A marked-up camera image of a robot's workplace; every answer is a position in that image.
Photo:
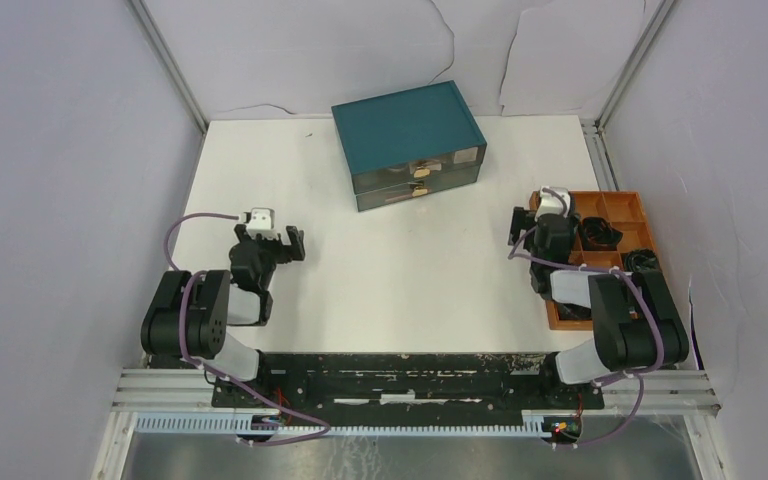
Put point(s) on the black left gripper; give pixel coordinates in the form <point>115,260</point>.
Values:
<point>242,233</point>

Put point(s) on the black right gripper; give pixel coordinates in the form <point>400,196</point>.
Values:
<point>522,219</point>

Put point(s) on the clear acrylic drawer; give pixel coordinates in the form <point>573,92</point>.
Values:
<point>418,169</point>
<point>416,188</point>

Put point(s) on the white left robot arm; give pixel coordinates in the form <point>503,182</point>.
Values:
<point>189,317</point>

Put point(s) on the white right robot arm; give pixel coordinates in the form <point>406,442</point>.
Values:
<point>635,325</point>

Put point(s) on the rolled dark tie middle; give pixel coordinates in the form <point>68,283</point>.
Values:
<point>596,234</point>

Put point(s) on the rolled dark tie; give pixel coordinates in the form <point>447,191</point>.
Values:
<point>596,234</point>
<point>640,260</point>

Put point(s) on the orange compartment tray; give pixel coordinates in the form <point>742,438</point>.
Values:
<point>625,212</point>

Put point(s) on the rolled dark tie right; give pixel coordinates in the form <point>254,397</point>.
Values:
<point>640,260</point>

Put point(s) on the teal drawer organizer box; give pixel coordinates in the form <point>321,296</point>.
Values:
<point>399,127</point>

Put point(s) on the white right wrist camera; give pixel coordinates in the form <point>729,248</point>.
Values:
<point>554,200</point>

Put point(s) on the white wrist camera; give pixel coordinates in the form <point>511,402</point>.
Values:
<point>554,200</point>
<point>260,221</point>

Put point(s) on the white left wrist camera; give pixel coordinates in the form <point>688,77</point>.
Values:
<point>260,221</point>

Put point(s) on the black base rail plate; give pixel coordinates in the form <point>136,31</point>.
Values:
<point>417,390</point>

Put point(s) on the aluminium frame rail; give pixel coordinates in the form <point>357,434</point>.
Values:
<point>163,53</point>

